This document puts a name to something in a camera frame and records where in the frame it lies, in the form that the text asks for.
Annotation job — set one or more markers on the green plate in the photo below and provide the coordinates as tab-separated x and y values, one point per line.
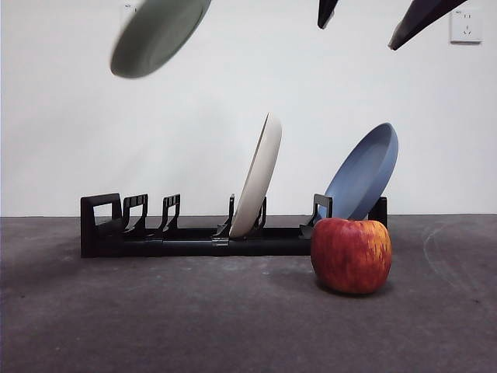
155	39

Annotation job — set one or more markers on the black plate rack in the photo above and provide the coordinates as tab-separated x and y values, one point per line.
186	247

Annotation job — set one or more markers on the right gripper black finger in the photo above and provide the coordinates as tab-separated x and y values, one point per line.
327	11
423	19

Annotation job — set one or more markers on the cream plate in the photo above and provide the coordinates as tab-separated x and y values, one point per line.
260	175

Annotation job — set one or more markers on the white wall socket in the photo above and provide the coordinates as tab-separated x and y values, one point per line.
468	31
126	9

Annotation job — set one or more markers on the red apple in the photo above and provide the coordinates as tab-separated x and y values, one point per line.
349	256

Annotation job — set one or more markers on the blue plate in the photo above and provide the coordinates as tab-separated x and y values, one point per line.
365	175

